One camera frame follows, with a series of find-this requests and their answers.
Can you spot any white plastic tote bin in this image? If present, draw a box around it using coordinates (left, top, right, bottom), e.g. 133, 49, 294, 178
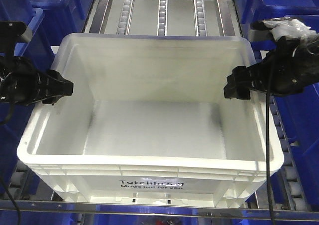
17, 33, 284, 208

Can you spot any side roller track left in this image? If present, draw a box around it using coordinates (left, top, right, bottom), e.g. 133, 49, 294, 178
8, 160, 31, 200

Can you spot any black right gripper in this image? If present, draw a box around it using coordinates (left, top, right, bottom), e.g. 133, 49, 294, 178
223, 39, 319, 100

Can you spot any side roller track right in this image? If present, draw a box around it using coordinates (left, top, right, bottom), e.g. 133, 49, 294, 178
255, 96, 312, 211

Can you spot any left roller track rail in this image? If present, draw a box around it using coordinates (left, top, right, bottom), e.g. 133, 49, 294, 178
116, 0, 134, 35

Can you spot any blue bin left far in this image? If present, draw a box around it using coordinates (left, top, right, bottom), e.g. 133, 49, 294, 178
30, 0, 93, 46

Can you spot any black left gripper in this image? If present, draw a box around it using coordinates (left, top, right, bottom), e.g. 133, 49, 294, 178
0, 56, 74, 106

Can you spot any blue bin right near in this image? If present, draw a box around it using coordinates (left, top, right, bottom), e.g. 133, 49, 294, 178
275, 83, 319, 211

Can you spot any side roller track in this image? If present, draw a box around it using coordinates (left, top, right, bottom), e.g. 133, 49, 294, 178
255, 96, 312, 211
8, 160, 31, 200

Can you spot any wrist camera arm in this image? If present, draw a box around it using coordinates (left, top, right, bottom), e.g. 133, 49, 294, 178
0, 21, 33, 57
247, 16, 318, 43

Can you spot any right roller track rail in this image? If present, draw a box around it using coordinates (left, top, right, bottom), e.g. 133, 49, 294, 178
193, 0, 207, 37

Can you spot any middle roller track rail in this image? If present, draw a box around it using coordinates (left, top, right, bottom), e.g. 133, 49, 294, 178
157, 0, 168, 36

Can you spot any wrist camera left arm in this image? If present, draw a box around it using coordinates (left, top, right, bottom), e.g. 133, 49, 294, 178
0, 21, 33, 57

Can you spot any metal shelf front bar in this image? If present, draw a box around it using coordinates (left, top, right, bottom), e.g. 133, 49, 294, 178
0, 199, 319, 220

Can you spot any roller track rail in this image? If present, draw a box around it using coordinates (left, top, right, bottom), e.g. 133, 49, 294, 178
157, 0, 168, 36
116, 0, 134, 35
193, 0, 207, 37

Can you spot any blue bin right far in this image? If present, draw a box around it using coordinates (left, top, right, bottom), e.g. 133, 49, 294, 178
234, 0, 319, 39

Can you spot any blue bin left near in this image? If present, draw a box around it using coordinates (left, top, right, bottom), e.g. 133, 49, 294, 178
0, 8, 54, 184

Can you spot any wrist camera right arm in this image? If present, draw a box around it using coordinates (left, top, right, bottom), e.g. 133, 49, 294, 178
247, 16, 318, 43

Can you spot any blue bin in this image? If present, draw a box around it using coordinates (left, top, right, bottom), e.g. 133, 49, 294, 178
0, 8, 54, 184
275, 83, 319, 211
234, 0, 319, 39
30, 0, 93, 46

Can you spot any black cable right side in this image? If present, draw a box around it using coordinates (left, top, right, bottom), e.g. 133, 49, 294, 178
265, 60, 278, 225

